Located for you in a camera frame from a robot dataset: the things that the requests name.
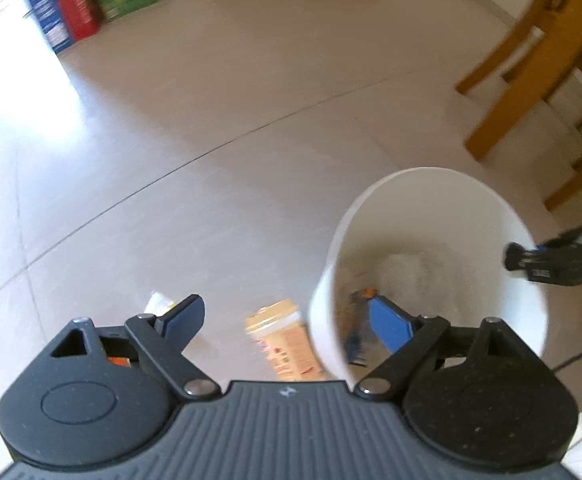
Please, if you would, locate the red carton box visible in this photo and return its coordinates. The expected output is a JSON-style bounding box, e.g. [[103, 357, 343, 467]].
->
[[54, 0, 103, 41]]

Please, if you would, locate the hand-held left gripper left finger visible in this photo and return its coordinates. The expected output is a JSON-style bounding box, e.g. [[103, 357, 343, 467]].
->
[[48, 294, 222, 401]]

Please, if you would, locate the blue carton box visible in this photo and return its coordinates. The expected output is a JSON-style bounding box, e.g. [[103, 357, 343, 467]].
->
[[20, 0, 75, 54]]

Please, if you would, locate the white plastic trash bin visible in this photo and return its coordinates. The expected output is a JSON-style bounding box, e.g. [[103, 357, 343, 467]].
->
[[308, 167, 549, 393]]

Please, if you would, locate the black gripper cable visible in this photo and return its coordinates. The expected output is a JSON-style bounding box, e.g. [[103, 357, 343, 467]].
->
[[553, 344, 582, 373]]

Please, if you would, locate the orange lidded milk tea cup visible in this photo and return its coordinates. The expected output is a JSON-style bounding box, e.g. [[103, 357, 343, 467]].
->
[[245, 299, 333, 382]]

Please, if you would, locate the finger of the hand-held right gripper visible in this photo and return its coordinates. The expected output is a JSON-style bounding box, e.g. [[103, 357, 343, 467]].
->
[[503, 242, 546, 282]]

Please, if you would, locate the wooden chair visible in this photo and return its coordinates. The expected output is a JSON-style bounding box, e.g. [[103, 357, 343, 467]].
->
[[455, 0, 582, 213]]

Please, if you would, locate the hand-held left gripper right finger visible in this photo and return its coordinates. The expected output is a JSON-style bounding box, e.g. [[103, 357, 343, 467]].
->
[[355, 296, 546, 401]]

